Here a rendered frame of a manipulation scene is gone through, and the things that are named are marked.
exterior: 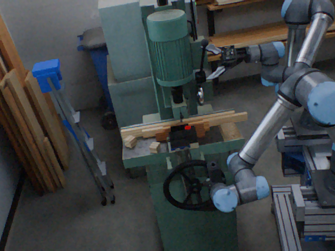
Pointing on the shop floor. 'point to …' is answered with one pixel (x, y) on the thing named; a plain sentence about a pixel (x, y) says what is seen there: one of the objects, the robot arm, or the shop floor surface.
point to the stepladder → (74, 124)
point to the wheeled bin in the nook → (91, 40)
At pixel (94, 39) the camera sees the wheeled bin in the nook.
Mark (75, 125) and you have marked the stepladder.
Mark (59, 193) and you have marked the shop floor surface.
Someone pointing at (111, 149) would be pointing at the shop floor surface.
